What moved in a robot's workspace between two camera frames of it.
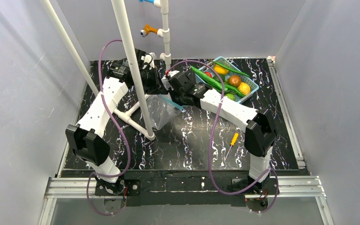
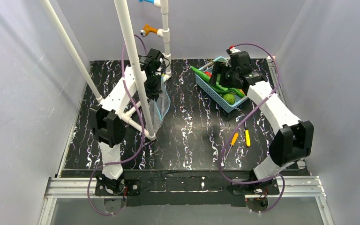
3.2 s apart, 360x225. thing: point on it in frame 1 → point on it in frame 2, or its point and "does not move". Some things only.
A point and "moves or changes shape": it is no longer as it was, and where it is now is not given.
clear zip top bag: (161, 109) moves or changes shape
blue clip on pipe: (151, 1) does not move
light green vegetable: (230, 96) does not move
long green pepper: (209, 79) does not move
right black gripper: (174, 93) → (218, 79)
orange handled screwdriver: (233, 143) does not move
